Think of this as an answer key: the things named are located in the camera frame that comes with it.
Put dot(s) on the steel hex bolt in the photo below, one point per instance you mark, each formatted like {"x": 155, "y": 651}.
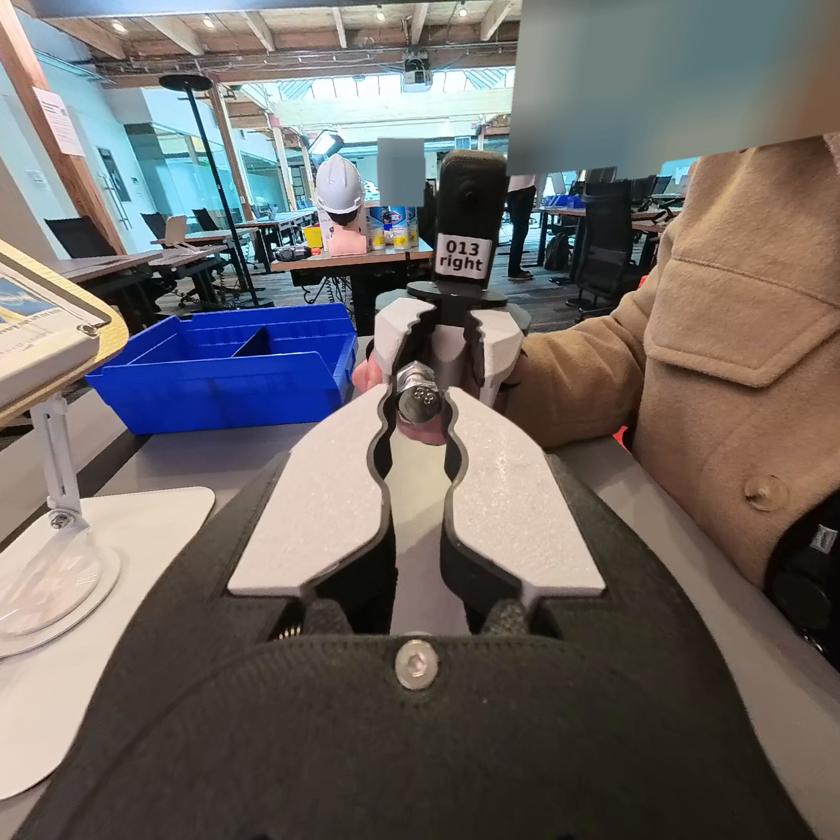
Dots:
{"x": 420, "y": 403}

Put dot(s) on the wood top office desk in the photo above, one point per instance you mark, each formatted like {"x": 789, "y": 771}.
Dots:
{"x": 354, "y": 260}
{"x": 131, "y": 259}

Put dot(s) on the white wipes canister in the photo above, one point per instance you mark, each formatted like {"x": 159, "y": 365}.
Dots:
{"x": 376, "y": 229}
{"x": 398, "y": 229}
{"x": 413, "y": 226}

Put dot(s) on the grey desk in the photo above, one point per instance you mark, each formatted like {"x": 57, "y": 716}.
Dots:
{"x": 656, "y": 525}

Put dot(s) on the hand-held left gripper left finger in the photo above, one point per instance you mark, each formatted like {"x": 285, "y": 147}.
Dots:
{"x": 315, "y": 512}

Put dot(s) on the black office chair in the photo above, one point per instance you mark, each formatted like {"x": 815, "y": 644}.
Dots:
{"x": 604, "y": 249}
{"x": 79, "y": 236}

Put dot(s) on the white acrylic sheet holder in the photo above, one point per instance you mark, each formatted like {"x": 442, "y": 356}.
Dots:
{"x": 39, "y": 367}

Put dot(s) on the ceiling projector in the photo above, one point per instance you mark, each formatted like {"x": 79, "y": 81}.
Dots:
{"x": 417, "y": 69}

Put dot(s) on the black floor pole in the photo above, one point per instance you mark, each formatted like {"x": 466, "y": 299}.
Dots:
{"x": 220, "y": 197}

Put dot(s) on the black backpack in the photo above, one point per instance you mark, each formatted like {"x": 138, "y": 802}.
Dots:
{"x": 558, "y": 253}

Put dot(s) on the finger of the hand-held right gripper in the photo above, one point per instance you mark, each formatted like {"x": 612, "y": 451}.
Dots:
{"x": 394, "y": 334}
{"x": 502, "y": 348}

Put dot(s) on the white hard hat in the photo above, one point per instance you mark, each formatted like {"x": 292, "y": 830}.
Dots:
{"x": 338, "y": 184}

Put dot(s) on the pink mannequin bust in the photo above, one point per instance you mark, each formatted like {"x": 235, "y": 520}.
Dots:
{"x": 344, "y": 239}

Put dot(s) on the yellow container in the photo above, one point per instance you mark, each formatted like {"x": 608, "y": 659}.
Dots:
{"x": 313, "y": 237}

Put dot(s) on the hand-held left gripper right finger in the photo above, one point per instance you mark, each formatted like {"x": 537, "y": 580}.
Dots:
{"x": 518, "y": 512}

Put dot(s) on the black bin divider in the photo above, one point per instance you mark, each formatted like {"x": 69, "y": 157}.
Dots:
{"x": 262, "y": 344}

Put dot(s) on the white paper notice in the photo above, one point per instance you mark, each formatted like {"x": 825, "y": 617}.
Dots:
{"x": 65, "y": 121}

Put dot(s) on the printed instruction sheet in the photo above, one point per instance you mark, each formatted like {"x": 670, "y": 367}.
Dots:
{"x": 16, "y": 305}

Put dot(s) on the person's tan coat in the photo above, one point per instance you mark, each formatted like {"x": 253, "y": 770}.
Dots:
{"x": 722, "y": 328}

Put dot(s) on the person's right forearm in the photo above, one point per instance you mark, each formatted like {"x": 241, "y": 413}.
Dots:
{"x": 577, "y": 380}

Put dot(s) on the blue plastic bin with divider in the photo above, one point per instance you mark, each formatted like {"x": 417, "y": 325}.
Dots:
{"x": 197, "y": 400}

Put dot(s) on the person's right hand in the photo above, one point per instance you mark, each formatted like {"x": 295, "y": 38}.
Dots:
{"x": 364, "y": 377}

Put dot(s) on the person's black garment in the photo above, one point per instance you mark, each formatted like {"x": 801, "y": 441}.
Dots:
{"x": 807, "y": 577}

